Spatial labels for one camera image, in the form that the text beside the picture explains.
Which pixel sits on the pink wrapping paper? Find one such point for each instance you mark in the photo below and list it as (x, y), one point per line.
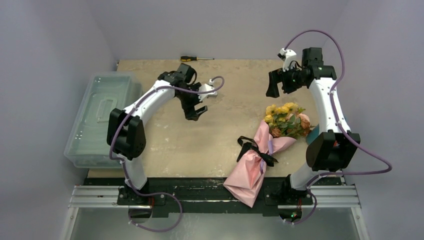
(247, 177)

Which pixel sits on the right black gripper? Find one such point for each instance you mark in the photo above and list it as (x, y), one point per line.
(280, 80)

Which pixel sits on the flower bouquet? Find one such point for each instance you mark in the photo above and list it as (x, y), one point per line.
(287, 120)

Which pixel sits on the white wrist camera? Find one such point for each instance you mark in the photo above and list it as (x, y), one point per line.
(207, 90)
(287, 56)

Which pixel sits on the clear plastic storage box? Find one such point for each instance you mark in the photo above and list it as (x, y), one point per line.
(87, 143)

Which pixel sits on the black aluminium base frame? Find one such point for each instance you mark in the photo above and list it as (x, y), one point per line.
(209, 196)

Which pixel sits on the black printed ribbon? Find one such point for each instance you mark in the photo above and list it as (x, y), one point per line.
(250, 144)

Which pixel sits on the teal vase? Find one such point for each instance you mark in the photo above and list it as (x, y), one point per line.
(312, 135)

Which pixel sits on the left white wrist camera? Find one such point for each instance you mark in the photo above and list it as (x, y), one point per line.
(207, 90)

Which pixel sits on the yellow black screwdriver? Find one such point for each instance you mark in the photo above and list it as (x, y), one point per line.
(186, 58)

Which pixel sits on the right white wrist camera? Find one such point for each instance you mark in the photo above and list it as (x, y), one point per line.
(287, 56)

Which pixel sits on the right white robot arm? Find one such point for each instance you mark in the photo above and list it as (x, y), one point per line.
(335, 145)

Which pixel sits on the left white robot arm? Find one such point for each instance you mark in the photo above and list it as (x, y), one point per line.
(126, 127)

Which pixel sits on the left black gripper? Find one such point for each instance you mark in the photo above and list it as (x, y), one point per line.
(190, 112)

